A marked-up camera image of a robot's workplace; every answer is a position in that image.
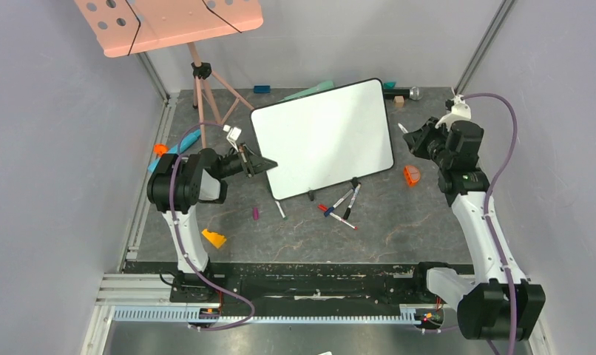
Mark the orange semicircle toy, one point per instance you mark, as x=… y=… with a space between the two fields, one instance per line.
x=412 y=175

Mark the yellow stepped wedge block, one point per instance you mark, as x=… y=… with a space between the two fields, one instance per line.
x=215 y=239

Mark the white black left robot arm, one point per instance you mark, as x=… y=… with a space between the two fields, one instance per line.
x=179 y=183

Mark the black whiteboard marker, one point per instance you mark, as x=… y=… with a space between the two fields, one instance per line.
x=351 y=203

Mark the white toothed cable rail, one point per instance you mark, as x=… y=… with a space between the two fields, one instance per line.
x=204 y=316

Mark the white whiteboard black frame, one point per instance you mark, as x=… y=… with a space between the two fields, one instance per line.
x=324 y=139

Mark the blue whiteboard marker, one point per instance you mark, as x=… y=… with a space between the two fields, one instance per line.
x=330 y=209

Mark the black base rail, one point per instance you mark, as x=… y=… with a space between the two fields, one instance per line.
x=243 y=309

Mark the small wooden cube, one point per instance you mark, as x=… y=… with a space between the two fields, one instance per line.
x=399 y=101

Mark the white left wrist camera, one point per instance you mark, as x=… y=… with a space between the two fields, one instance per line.
x=232 y=135

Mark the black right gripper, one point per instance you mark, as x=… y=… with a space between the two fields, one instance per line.
x=420 y=141

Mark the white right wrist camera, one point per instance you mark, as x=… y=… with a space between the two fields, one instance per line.
x=457 y=110

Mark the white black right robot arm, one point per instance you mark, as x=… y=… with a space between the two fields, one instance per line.
x=500 y=303

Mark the aluminium frame rails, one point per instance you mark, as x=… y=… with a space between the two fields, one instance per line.
x=131 y=289

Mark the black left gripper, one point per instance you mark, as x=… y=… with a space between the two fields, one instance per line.
x=252 y=163

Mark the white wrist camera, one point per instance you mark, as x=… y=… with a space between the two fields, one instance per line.
x=457 y=110
x=232 y=135

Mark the teal flat piece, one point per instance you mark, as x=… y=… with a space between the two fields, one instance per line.
x=321 y=87

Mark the red whiteboard marker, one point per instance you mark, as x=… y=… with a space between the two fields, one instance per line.
x=335 y=216

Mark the green whiteboard marker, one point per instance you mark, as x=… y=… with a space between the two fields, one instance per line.
x=281 y=210

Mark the blue toy recorder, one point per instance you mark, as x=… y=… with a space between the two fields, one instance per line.
x=185 y=143

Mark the blue rectangular block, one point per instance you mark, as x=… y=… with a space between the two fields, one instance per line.
x=261 y=89

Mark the orange small toy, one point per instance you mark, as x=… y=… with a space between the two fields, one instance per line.
x=160 y=149

